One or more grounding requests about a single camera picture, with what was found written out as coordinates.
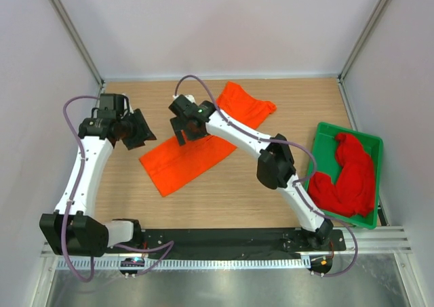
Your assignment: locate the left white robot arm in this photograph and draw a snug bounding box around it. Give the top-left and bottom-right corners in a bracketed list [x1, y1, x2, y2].
[39, 94, 156, 258]

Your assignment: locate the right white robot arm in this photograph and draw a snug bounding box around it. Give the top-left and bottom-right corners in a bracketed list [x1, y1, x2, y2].
[169, 95, 333, 250]

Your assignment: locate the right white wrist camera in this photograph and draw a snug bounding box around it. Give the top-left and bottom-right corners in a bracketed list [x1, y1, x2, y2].
[172, 94, 195, 103]

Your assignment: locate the orange t shirt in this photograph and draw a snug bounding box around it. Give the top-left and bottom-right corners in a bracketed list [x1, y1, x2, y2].
[140, 81, 277, 197]

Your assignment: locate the red t shirt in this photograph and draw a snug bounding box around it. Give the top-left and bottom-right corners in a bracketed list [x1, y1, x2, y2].
[308, 133, 376, 218]

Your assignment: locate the left aluminium frame post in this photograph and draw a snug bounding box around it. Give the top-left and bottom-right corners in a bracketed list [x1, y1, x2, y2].
[48, 0, 104, 89]

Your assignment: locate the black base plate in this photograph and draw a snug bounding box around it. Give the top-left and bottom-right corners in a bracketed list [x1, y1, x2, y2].
[126, 228, 346, 260]

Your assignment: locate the right aluminium frame post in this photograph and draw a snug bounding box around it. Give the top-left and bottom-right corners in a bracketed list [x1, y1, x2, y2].
[338, 0, 392, 83]

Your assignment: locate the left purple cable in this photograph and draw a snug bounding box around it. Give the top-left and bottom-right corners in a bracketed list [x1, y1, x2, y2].
[60, 96, 176, 284]

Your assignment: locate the aluminium frame post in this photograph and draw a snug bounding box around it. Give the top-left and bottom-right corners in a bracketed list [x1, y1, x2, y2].
[48, 0, 104, 89]
[338, 0, 392, 83]

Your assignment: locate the white slotted cable duct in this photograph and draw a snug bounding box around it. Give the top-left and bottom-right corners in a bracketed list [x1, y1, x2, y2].
[56, 256, 311, 270]

